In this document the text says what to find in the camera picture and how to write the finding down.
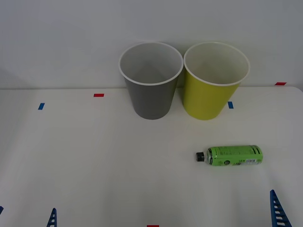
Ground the green bottle with black cap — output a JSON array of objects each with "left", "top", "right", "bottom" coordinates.
[{"left": 195, "top": 145, "right": 264, "bottom": 167}]

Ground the yellow-green plastic waste bin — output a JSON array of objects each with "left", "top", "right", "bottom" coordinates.
[{"left": 183, "top": 41, "right": 251, "bottom": 121}]

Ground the grey plastic waste bin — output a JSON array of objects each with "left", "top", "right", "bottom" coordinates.
[{"left": 118, "top": 41, "right": 185, "bottom": 121}]

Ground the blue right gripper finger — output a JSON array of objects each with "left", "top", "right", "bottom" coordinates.
[{"left": 269, "top": 189, "right": 294, "bottom": 227}]

